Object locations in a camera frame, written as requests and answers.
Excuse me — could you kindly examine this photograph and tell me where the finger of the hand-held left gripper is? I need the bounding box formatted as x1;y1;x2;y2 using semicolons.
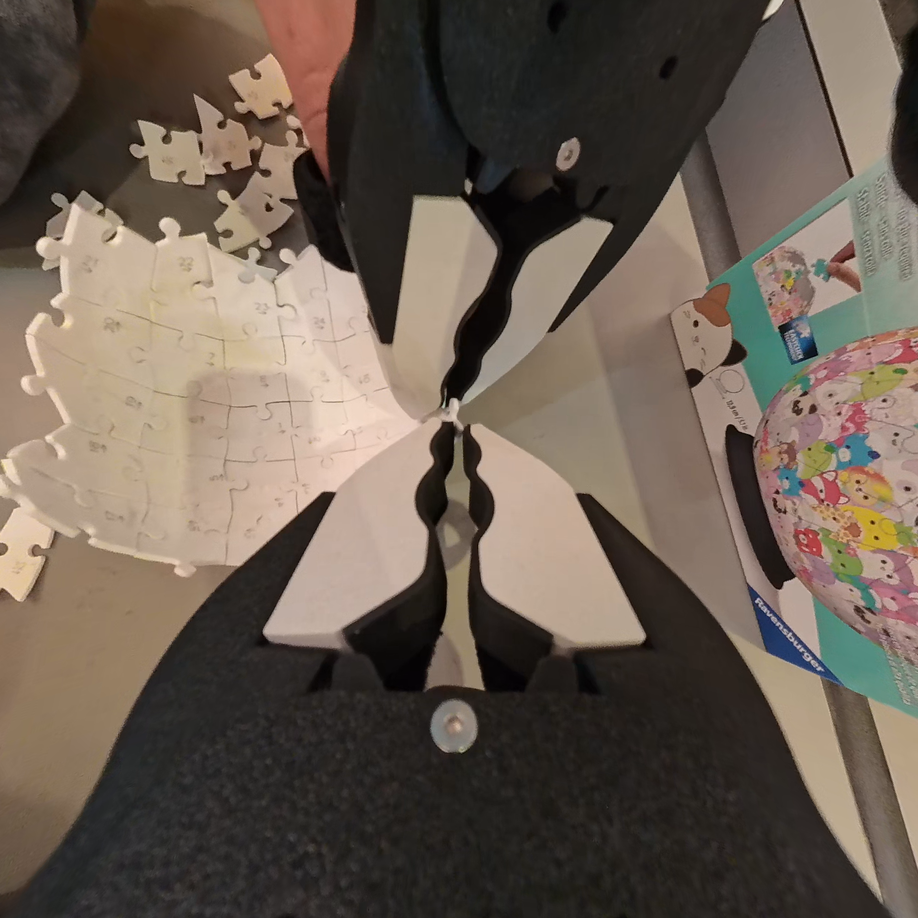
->
457;230;611;405
366;194;503;410

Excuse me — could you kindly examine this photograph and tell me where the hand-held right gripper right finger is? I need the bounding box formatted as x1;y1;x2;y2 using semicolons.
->
459;424;646;655

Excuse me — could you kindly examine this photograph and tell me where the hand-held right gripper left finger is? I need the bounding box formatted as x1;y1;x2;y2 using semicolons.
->
263;424;457;654

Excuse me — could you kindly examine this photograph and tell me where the partly built white puzzle ball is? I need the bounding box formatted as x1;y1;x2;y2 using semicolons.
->
0;194;460;578

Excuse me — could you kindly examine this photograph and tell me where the pile of loose puzzle pieces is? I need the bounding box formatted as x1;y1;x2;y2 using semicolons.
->
128;54;312;262

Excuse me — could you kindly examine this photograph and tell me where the colourful puzzle ball box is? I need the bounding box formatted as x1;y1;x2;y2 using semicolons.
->
669;151;918;718

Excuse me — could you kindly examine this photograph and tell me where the person's left hand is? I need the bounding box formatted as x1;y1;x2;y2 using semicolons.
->
266;0;360;180

